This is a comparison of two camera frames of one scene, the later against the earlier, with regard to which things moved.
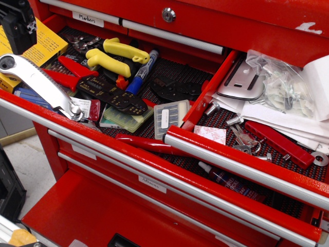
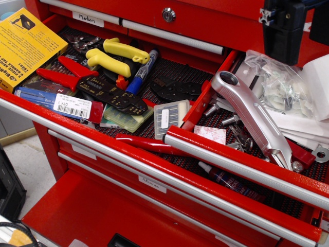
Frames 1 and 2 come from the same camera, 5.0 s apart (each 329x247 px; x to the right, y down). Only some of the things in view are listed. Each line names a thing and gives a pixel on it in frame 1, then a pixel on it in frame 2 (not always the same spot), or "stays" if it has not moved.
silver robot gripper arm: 25,68 -> 264,125
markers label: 88,19 stays
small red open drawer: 266,118 stays
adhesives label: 151,184 stays
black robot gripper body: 20,24 -> 284,19
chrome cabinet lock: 168,15 stays
